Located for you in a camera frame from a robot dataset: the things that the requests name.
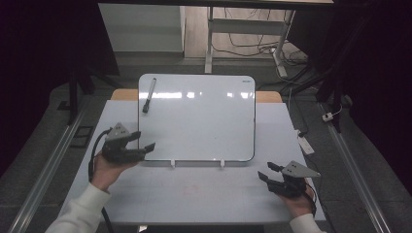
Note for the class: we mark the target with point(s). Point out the black marker pen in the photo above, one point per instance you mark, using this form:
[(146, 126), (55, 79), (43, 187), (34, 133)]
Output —
[(149, 95)]

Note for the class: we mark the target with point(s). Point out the white cabinet panel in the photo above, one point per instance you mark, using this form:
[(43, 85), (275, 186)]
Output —
[(142, 29)]

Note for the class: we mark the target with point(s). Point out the black floor plate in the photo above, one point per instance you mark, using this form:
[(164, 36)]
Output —
[(81, 137)]

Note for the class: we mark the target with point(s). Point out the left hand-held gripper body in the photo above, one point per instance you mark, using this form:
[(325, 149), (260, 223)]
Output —
[(120, 152)]

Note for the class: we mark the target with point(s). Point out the white whiteboard stand clip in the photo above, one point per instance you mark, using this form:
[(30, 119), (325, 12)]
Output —
[(173, 163), (222, 163)]

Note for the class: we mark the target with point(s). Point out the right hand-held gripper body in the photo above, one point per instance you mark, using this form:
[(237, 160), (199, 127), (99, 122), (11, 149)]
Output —
[(291, 186)]

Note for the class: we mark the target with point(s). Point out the white whiteboard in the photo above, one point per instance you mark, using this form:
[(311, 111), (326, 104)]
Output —
[(197, 119)]

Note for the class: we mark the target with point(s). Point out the person's left hand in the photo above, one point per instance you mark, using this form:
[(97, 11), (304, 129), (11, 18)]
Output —
[(107, 171)]

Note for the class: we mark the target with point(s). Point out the metal floor rail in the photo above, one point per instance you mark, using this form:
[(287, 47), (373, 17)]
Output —
[(356, 171), (48, 168)]

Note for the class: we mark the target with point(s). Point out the person's right hand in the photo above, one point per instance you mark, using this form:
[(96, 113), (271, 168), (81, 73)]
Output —
[(299, 205)]

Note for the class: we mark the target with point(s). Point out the white desk frame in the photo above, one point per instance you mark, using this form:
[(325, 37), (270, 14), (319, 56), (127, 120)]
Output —
[(246, 26)]

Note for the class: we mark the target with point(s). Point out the white power strip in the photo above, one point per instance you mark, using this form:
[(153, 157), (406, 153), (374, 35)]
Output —
[(305, 144)]

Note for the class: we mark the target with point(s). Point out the black metal stand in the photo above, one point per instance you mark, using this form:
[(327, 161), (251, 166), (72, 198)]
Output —
[(330, 87), (74, 97)]

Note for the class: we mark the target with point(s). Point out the small white adapter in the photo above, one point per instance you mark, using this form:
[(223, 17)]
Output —
[(327, 117)]

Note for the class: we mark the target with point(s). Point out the wooden board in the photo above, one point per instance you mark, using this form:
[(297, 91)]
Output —
[(124, 95)]

